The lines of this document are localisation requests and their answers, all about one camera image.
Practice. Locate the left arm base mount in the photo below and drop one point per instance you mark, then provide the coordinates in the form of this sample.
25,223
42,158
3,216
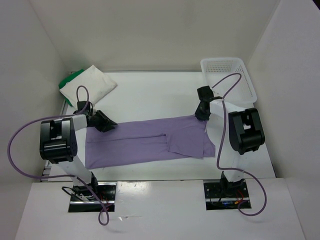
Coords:
83,201

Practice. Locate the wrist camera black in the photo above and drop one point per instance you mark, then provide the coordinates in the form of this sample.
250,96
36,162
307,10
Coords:
85,108
205,94

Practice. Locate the white plastic basket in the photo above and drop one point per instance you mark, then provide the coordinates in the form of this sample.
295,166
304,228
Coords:
214,69

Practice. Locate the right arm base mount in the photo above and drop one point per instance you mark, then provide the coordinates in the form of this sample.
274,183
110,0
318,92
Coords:
218,199

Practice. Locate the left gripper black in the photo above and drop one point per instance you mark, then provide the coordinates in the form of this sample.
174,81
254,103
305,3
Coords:
106,122

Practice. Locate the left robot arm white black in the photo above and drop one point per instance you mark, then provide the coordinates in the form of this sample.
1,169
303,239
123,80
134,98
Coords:
58,145

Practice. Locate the green t shirt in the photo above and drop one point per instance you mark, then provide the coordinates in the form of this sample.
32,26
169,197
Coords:
69,78

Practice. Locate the purple t shirt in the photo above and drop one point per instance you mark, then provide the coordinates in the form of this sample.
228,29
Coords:
148,141

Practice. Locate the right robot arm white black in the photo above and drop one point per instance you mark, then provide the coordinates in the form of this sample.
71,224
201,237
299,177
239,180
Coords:
242,131

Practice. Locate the white t shirt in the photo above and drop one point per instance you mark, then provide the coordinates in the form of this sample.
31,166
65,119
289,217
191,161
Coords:
91,84

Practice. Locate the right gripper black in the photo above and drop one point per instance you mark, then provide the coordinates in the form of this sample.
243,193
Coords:
199,114

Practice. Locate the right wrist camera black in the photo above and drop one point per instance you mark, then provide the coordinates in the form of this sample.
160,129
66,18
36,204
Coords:
205,94

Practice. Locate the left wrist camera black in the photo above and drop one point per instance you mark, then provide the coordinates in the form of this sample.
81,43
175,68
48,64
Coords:
85,108

